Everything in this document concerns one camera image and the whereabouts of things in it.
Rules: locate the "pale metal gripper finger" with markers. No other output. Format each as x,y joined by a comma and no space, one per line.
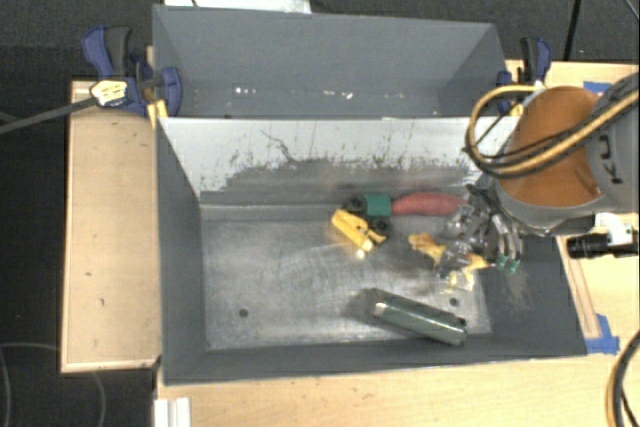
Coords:
460,221
452,260

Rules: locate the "yellow thing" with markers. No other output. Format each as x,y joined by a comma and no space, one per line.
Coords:
425,246

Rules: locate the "red-brown toy sweet potato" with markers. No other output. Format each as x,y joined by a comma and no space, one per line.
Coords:
425,205

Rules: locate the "dark green flat block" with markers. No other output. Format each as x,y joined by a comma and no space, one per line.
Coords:
422,322

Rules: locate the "green toy with black wheels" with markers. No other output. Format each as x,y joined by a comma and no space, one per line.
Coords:
376,205

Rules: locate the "yellow toy piece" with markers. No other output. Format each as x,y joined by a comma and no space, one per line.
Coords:
352,227

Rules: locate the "grey metal bin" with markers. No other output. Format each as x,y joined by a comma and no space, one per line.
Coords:
300,275

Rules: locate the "black cylinder on white bracket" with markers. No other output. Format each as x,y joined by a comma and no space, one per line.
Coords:
592,245

